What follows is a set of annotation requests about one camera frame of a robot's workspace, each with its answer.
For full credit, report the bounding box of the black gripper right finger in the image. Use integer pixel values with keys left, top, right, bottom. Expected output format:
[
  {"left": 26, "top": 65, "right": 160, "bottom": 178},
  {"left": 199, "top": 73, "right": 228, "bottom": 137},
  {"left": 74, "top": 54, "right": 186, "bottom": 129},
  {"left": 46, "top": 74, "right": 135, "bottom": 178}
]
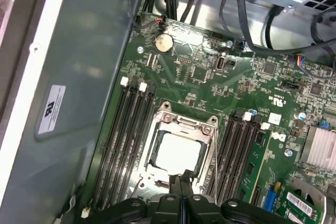
[{"left": 181, "top": 168, "right": 292, "bottom": 224}]

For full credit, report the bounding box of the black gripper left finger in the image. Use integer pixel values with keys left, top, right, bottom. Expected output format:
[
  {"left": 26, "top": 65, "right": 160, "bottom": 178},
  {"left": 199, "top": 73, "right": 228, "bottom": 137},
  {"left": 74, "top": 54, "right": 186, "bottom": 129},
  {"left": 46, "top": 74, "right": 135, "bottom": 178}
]
[{"left": 102, "top": 173, "right": 183, "bottom": 224}]

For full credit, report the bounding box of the silver CPU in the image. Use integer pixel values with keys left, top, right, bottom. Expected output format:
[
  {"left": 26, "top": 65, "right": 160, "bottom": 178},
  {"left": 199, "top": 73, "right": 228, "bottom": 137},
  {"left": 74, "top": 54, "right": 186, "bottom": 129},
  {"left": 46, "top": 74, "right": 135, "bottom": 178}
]
[{"left": 153, "top": 132, "right": 202, "bottom": 176}]

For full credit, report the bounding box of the metal socket cover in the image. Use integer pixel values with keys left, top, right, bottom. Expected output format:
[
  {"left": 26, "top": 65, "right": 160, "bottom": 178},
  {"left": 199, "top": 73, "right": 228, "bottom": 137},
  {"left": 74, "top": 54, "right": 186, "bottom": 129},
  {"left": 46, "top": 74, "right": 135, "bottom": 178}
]
[{"left": 154, "top": 110, "right": 220, "bottom": 142}]

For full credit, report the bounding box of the CPU socket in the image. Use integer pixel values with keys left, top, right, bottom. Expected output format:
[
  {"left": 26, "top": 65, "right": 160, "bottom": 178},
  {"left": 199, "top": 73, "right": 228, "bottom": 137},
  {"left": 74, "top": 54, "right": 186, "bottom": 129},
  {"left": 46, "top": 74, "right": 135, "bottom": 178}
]
[{"left": 138, "top": 100, "right": 221, "bottom": 190}]

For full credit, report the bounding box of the black RAM slot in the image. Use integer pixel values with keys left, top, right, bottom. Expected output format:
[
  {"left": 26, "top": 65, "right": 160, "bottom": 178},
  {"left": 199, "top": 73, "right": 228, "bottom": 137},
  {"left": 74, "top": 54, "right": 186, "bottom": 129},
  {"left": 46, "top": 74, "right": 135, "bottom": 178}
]
[
  {"left": 115, "top": 90, "right": 158, "bottom": 204},
  {"left": 204, "top": 110, "right": 244, "bottom": 201},
  {"left": 222, "top": 118, "right": 260, "bottom": 205},
  {"left": 81, "top": 76, "right": 130, "bottom": 218},
  {"left": 212, "top": 112, "right": 253, "bottom": 204},
  {"left": 96, "top": 77, "right": 139, "bottom": 209},
  {"left": 104, "top": 82, "right": 148, "bottom": 206},
  {"left": 230, "top": 122, "right": 271, "bottom": 206}
]

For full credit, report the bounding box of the silver chipset heatsink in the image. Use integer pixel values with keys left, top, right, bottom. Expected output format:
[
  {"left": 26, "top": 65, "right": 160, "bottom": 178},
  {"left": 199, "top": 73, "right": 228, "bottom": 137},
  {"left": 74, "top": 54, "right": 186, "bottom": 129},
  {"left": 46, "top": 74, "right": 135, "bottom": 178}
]
[{"left": 299, "top": 125, "right": 336, "bottom": 166}]

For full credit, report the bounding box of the green motherboard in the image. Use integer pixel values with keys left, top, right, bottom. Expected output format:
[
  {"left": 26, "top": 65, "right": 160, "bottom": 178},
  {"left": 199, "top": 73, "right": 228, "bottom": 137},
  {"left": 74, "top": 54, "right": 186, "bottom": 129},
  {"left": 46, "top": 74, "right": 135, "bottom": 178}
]
[{"left": 78, "top": 11, "right": 336, "bottom": 224}]

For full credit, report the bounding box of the silver internal USB port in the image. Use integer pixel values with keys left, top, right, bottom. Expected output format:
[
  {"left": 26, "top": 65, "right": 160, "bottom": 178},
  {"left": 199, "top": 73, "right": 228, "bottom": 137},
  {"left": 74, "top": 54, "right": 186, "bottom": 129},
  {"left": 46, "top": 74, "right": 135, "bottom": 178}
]
[{"left": 216, "top": 57, "right": 227, "bottom": 72}]

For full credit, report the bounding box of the white case label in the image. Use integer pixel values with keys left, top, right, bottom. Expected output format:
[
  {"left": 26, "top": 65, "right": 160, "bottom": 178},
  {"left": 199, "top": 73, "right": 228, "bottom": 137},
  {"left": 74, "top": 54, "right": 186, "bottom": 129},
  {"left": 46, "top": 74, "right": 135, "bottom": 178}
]
[{"left": 38, "top": 84, "right": 66, "bottom": 135}]

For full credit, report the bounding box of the silver coin battery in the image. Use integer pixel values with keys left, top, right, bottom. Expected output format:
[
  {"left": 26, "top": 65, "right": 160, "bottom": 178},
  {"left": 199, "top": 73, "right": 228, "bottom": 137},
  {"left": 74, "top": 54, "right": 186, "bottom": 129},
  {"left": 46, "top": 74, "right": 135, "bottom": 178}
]
[{"left": 152, "top": 33, "right": 174, "bottom": 54}]

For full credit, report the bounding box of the black PC case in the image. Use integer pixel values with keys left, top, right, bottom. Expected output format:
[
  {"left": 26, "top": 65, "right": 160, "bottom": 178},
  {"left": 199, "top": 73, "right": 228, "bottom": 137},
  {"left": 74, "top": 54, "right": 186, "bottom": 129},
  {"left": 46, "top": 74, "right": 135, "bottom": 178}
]
[{"left": 0, "top": 0, "right": 336, "bottom": 224}]

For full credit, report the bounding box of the thick dark grey cable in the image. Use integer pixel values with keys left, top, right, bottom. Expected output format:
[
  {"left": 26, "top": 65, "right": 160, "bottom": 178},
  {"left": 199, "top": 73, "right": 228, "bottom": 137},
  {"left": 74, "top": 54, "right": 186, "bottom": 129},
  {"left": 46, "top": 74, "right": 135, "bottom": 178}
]
[{"left": 235, "top": 0, "right": 336, "bottom": 53}]

